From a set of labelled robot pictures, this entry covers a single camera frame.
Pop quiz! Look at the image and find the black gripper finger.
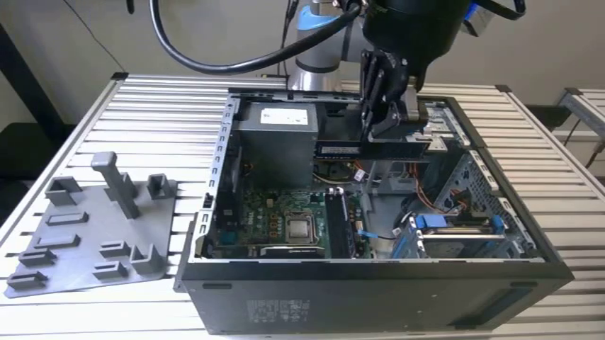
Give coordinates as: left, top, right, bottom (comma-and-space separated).
383, 52, 426, 104
358, 50, 430, 143

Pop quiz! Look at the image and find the black RAM slot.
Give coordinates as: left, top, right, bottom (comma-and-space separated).
338, 190, 354, 259

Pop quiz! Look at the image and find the grey optical drive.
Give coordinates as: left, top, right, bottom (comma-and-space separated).
418, 101, 474, 152

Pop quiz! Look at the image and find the grey power supply unit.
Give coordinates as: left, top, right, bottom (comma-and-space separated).
235, 102, 319, 191

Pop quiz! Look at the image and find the green motherboard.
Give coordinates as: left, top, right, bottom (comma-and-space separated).
215, 187, 374, 259

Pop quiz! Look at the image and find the hard disk in blue carrier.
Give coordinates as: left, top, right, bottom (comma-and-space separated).
390, 212, 520, 259

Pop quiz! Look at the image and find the CPU socket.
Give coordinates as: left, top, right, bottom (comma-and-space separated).
276, 208, 319, 246

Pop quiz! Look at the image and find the silver CPU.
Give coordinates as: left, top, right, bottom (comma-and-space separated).
286, 219, 313, 239

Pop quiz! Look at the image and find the black graphics card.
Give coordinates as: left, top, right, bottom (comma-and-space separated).
258, 244, 329, 260

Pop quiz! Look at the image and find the black PC case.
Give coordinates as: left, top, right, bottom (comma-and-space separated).
172, 86, 576, 336

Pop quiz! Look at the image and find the grey parts rack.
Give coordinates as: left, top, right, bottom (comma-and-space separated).
3, 151, 179, 298

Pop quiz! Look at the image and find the black bulky object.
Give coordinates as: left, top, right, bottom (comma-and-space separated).
0, 122, 65, 187

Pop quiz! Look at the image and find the black slanted pole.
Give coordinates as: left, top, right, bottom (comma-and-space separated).
0, 21, 65, 142

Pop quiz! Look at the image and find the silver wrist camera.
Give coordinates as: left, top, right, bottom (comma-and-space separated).
461, 0, 493, 37

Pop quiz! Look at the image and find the yellow black power cable bundle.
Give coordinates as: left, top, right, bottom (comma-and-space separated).
314, 160, 375, 184

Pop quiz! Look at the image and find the orange red wire bundle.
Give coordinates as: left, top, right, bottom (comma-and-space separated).
449, 187, 471, 215

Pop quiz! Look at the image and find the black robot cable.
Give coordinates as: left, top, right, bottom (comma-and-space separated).
150, 0, 367, 76

